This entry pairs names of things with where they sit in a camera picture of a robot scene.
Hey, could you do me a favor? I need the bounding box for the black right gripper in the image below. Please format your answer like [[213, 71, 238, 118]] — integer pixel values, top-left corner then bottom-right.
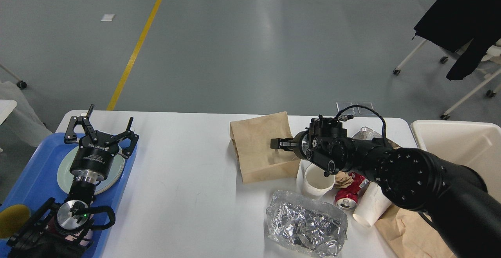
[[270, 131, 309, 160]]

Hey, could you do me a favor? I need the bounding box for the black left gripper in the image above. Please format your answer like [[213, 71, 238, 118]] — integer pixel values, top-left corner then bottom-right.
[[63, 105, 139, 182]]

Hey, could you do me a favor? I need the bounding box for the brown paper bag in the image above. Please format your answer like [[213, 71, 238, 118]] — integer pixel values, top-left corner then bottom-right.
[[230, 112, 300, 184], [375, 205, 456, 258]]

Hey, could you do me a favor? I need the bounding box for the green plate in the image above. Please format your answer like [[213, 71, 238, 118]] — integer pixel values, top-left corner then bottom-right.
[[57, 145, 126, 194]]

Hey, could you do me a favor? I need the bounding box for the foil tray front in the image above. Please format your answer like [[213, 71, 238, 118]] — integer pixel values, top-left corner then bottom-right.
[[265, 190, 348, 258]]

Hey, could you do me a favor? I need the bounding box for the teal mug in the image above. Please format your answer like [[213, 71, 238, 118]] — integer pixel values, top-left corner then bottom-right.
[[0, 204, 31, 240]]

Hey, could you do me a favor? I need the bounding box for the pink mug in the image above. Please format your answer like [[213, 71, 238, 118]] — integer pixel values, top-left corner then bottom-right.
[[47, 218, 94, 247]]

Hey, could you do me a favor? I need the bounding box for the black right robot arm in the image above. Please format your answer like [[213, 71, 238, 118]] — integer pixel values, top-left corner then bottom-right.
[[270, 109, 501, 258]]

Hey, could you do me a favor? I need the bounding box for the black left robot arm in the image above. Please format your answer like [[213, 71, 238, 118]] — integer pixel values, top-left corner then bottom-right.
[[1, 105, 139, 258]]

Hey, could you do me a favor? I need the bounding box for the white paper cup upright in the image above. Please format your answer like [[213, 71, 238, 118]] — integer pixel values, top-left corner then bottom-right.
[[296, 160, 336, 199]]

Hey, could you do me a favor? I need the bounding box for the crumpled brown paper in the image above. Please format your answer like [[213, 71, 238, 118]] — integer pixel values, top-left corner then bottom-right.
[[333, 171, 353, 189]]

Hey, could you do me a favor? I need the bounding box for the blue plastic tray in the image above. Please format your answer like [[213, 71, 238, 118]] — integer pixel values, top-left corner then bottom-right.
[[0, 133, 138, 258]]

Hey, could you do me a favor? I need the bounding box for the crumpled foil back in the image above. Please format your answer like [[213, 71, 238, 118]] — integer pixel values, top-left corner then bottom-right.
[[352, 126, 383, 141]]

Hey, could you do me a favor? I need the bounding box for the crushed red soda can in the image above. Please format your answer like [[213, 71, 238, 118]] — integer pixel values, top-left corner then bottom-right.
[[335, 172, 369, 211]]

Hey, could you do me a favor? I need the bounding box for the white furniture at left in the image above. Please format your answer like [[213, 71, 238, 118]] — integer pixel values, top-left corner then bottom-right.
[[0, 63, 58, 147]]

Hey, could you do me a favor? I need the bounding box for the white paper cup lying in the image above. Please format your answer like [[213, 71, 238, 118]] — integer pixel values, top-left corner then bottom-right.
[[352, 182, 392, 228]]

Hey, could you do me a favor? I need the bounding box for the white plastic bin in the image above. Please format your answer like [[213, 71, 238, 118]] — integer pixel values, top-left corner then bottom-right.
[[411, 120, 501, 201]]

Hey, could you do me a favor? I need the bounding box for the white rolling chair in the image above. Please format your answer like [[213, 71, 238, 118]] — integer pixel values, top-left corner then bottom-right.
[[393, 37, 501, 121]]

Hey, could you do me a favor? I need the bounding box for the black jacket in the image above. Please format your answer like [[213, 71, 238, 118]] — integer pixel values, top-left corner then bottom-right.
[[414, 0, 501, 80]]

